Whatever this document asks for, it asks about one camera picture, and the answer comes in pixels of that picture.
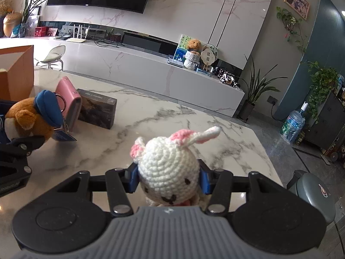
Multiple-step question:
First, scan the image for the round paper fan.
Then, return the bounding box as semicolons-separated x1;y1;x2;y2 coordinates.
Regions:
201;43;218;72

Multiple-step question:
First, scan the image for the white crochet bunny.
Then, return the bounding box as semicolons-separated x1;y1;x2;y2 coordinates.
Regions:
130;126;220;206

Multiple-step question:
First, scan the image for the golden acorn vase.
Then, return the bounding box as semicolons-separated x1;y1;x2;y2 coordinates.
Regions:
3;12;22;38

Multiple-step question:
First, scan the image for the dried flower bouquet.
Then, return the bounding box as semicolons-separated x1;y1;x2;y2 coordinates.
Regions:
0;0;13;38

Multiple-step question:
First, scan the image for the hanging ivy plant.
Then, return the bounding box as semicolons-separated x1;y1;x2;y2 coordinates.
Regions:
307;61;338;123

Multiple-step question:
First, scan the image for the grey round chair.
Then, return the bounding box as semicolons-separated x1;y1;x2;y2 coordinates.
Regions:
287;170;336;224

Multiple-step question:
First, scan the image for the dark photo card box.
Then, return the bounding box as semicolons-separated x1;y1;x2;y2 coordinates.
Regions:
77;89;117;129

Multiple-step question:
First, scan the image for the white marble tv console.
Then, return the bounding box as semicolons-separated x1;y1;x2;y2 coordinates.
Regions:
1;38;245;117

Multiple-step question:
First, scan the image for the dark metal cabinet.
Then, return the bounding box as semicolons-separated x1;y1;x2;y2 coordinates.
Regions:
304;92;344;161

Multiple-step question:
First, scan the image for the white wifi router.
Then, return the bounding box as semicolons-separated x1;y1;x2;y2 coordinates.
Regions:
67;25;90;43

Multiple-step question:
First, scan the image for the orange cardboard box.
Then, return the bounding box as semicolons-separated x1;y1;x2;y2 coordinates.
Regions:
0;46;35;101

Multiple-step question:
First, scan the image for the landscape picture card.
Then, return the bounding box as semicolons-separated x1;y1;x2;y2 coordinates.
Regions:
168;35;192;67

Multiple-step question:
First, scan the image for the red gift box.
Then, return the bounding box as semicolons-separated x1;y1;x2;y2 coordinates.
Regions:
34;26;49;38

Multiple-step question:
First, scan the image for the small teddy bear in pot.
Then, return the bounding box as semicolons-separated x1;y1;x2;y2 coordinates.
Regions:
184;39;201;70

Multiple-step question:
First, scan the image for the black white cow figurine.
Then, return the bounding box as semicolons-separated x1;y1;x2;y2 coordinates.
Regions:
217;68;240;88

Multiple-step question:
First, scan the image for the potted green plant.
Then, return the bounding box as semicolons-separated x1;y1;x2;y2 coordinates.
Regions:
237;57;287;123

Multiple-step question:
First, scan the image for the brown sailor plush toy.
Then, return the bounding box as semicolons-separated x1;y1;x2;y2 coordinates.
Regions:
1;90;76;144

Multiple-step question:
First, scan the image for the tall leafy plant in vase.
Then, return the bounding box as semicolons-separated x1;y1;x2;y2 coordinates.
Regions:
19;0;46;38

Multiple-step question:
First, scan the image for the blue water jug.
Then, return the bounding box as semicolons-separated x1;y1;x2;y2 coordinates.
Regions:
279;102;308;144

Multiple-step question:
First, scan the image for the framed wall picture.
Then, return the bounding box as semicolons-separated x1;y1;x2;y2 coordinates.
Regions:
284;0;311;20

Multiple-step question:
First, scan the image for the pink snap wallet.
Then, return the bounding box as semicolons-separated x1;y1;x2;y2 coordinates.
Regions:
55;76;82;132

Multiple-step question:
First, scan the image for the white rolling stool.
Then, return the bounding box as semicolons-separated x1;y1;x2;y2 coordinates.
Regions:
34;45;66;71

